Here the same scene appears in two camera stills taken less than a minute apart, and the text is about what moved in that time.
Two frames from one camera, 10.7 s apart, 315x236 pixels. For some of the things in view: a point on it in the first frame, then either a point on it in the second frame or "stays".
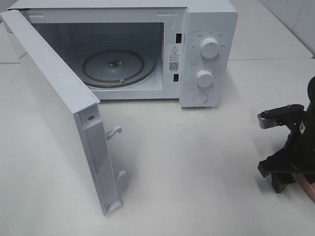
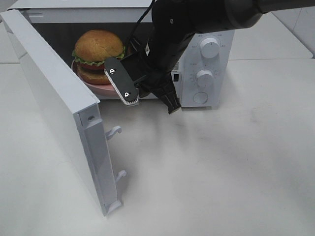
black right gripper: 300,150 -> 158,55
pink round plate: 310,188 -> 96,89
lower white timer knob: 204,78 stays
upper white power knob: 209,47 stays
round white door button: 200,97 stays
